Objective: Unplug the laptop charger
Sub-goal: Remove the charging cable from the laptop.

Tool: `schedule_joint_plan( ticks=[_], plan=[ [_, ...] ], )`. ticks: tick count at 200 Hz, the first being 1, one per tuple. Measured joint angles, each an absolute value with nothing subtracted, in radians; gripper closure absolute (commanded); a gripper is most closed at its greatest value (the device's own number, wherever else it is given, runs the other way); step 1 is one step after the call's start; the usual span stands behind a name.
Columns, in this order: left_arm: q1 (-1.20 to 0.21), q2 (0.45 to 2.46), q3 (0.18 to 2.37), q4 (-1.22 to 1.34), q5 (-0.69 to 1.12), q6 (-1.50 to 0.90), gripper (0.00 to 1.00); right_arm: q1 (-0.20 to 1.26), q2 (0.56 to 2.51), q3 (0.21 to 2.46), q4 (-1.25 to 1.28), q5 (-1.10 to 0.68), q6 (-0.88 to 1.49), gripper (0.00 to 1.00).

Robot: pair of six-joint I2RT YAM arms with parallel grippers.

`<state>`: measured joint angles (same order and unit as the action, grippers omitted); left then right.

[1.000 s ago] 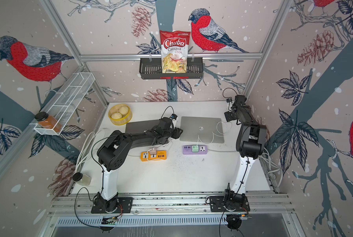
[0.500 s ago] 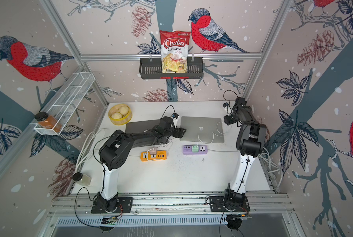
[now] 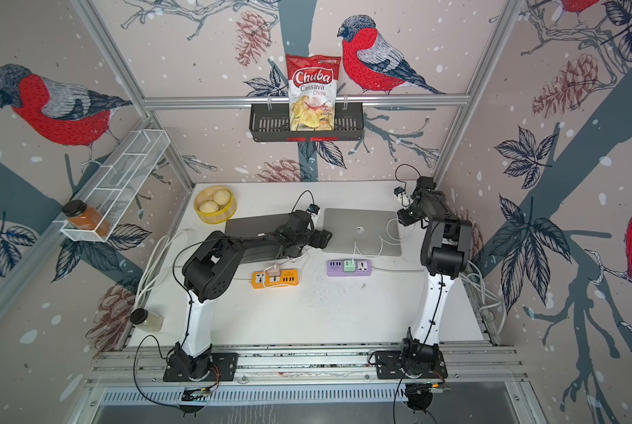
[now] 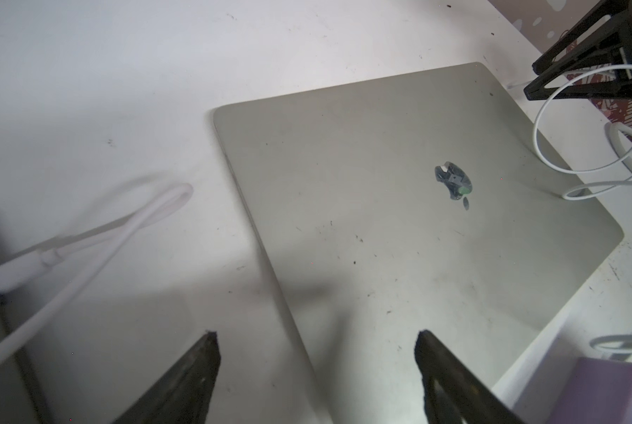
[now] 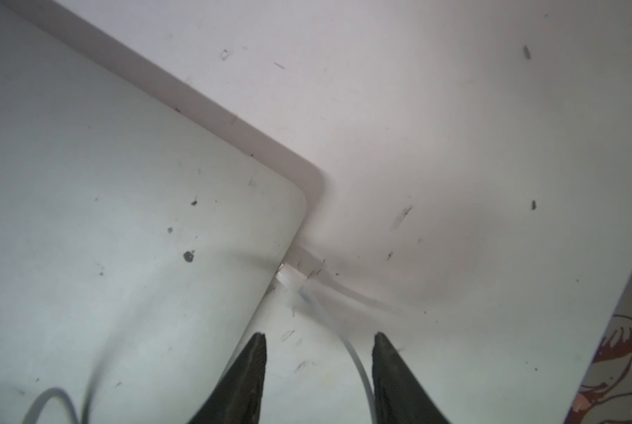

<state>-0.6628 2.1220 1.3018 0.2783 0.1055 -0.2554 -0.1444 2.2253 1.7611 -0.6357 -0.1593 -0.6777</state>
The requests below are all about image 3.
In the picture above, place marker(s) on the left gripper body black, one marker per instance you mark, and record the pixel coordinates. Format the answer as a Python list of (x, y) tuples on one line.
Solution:
[(310, 238)]

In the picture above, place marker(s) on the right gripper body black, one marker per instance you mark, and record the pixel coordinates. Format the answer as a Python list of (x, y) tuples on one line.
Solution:
[(408, 215)]

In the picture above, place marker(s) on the green USB charger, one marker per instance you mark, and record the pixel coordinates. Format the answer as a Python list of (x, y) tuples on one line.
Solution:
[(349, 266)]

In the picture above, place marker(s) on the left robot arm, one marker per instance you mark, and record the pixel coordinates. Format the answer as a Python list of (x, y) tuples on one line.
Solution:
[(209, 271)]

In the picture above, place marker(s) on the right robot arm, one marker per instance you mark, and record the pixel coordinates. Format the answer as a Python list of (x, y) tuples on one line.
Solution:
[(444, 255)]

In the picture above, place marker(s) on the dark grey laptop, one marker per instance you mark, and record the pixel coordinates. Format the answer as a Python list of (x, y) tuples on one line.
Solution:
[(249, 227)]

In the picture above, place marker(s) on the silver laptop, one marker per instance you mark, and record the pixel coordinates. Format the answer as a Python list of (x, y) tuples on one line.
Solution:
[(369, 233)]

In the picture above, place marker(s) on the orange power strip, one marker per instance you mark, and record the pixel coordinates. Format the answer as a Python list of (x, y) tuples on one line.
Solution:
[(287, 278)]

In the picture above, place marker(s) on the purple power strip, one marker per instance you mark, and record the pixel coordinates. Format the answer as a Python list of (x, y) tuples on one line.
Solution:
[(334, 269)]

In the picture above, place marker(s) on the right steamed bun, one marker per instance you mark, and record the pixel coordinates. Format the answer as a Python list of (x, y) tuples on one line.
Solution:
[(222, 197)]

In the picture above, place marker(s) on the steamed bun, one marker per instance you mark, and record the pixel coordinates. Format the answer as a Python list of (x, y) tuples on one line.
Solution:
[(209, 207), (222, 197)]

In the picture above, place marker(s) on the yellow wooden steamer basket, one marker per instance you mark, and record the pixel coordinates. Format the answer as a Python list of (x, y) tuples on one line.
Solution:
[(223, 215)]

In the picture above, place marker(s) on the left steamed bun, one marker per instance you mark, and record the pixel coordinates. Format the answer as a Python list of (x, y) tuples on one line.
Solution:
[(209, 207)]

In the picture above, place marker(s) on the cassava chips bag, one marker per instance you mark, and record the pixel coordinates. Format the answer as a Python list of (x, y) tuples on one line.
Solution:
[(312, 87)]

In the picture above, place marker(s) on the orange spice jar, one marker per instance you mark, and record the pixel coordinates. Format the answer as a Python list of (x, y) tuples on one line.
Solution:
[(86, 218)]

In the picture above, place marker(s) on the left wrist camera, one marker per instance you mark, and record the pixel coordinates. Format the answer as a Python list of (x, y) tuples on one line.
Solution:
[(313, 209)]

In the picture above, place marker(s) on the black wire basket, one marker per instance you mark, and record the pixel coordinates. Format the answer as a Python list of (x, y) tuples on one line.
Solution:
[(271, 124)]

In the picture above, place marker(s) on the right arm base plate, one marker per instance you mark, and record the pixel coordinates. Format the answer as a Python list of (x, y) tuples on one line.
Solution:
[(389, 365)]

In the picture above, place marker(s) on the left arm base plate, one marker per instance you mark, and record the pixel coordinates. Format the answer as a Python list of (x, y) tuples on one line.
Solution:
[(208, 367)]

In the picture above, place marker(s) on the white wire shelf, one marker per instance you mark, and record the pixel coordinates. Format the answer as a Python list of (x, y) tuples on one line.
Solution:
[(119, 183)]

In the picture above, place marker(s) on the aluminium frame post left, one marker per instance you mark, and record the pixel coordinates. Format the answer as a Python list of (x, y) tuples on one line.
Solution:
[(94, 24)]

